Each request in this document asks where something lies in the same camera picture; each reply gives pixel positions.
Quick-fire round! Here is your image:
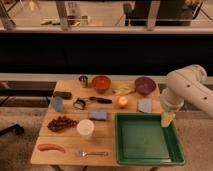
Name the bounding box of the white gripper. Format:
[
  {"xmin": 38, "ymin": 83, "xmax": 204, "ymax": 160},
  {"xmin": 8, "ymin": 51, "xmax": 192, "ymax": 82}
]
[{"xmin": 160, "ymin": 91, "xmax": 184, "ymax": 127}]

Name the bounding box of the dark red grape bunch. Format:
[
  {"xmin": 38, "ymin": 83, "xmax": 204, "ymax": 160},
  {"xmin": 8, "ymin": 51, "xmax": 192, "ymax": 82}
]
[{"xmin": 47, "ymin": 116, "xmax": 79, "ymax": 132}]

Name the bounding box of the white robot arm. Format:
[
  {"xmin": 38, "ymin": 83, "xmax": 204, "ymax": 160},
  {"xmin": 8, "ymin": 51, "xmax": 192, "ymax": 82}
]
[{"xmin": 159, "ymin": 65, "xmax": 213, "ymax": 128}]

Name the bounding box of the purple bowl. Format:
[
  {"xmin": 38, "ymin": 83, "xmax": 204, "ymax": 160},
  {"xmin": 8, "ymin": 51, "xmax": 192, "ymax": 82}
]
[{"xmin": 135, "ymin": 77, "xmax": 156, "ymax": 95}]

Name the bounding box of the red bowl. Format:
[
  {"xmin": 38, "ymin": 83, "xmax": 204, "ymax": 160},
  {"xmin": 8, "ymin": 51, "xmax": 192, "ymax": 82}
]
[{"xmin": 92, "ymin": 76, "xmax": 111, "ymax": 93}]

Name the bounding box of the grey blue cloth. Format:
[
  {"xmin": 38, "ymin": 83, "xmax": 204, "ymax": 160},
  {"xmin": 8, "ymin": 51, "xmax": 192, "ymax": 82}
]
[{"xmin": 138, "ymin": 99, "xmax": 152, "ymax": 113}]

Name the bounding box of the green plastic tray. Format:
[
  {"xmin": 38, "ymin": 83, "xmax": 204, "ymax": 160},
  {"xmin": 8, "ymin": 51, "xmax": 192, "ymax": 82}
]
[{"xmin": 115, "ymin": 113, "xmax": 185, "ymax": 166}]

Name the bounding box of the yellow red apple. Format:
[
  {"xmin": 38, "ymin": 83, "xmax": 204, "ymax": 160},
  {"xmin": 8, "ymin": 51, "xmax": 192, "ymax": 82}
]
[{"xmin": 117, "ymin": 96, "xmax": 128, "ymax": 108}]

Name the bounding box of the yellow banana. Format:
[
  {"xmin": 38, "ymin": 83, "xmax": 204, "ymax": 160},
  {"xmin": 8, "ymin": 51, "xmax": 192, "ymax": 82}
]
[{"xmin": 114, "ymin": 87, "xmax": 134, "ymax": 96}]

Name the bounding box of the blue sponge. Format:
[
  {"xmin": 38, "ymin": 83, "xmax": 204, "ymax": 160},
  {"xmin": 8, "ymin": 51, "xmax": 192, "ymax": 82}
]
[{"xmin": 89, "ymin": 110, "xmax": 107, "ymax": 120}]

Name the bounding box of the white plastic cup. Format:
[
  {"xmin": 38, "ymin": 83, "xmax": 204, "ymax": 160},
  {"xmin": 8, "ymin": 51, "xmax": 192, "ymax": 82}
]
[{"xmin": 77, "ymin": 119, "xmax": 95, "ymax": 139}]

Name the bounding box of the small black white box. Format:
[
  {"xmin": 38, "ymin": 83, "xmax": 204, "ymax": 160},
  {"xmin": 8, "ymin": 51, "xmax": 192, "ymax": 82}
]
[{"xmin": 73, "ymin": 98, "xmax": 86, "ymax": 110}]

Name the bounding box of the small metal cup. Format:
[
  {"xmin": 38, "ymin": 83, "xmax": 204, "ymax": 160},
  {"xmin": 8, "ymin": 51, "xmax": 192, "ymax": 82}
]
[{"xmin": 79, "ymin": 75, "xmax": 88, "ymax": 88}]

